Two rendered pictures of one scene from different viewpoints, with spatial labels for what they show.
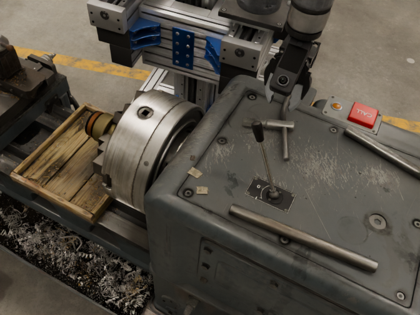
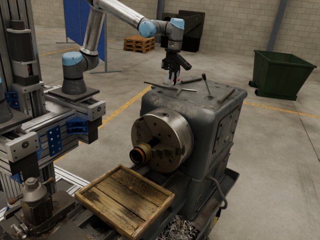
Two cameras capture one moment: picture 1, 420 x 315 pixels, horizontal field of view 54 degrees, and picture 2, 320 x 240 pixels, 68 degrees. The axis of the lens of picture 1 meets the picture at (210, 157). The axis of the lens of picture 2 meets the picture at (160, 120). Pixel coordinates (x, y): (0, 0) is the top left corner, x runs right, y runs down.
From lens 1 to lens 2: 1.29 m
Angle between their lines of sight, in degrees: 63
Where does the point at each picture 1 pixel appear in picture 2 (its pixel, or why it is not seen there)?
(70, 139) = (105, 205)
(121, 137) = (175, 125)
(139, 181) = (191, 134)
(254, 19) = (88, 94)
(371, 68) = not seen: hidden behind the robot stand
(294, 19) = (178, 45)
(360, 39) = not seen: hidden behind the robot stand
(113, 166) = (183, 138)
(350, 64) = not seen: hidden behind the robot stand
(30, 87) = (70, 198)
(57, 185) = (145, 212)
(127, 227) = (176, 186)
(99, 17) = (20, 150)
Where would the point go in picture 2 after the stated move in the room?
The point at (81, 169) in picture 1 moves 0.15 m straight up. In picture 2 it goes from (134, 200) to (135, 175)
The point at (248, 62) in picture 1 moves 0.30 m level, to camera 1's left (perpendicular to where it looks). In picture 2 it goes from (102, 111) to (77, 133)
